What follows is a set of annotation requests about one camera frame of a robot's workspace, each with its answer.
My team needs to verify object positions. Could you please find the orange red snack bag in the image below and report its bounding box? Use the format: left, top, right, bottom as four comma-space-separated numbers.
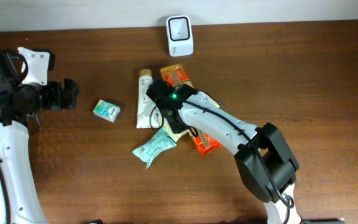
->
160, 63, 223, 155

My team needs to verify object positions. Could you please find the white tube with gold cap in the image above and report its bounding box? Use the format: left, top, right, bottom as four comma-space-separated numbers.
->
136, 69, 162, 129

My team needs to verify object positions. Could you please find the mint green wipes pack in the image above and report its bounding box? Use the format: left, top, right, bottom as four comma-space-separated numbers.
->
132, 128, 177, 169

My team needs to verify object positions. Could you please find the green tissue pack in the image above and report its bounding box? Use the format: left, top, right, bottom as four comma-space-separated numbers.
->
93, 100, 121, 123

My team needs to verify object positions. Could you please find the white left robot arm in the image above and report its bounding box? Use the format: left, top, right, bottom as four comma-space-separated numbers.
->
0, 47, 79, 223

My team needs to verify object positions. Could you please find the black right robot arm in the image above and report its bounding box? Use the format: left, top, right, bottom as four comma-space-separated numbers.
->
146, 80, 301, 223

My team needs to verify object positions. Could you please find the white barcode scanner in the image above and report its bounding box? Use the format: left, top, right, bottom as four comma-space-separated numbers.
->
165, 15, 194, 57

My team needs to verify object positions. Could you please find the cream snack bag blue label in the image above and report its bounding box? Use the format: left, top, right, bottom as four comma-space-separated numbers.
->
163, 91, 222, 142

